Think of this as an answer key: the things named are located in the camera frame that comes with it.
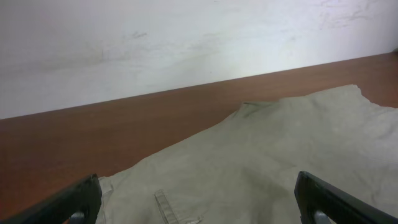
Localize khaki green shorts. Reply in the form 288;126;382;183
97;85;397;223

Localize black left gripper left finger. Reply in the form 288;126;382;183
1;174;102;224

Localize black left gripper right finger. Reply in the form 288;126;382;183
294;171;397;224

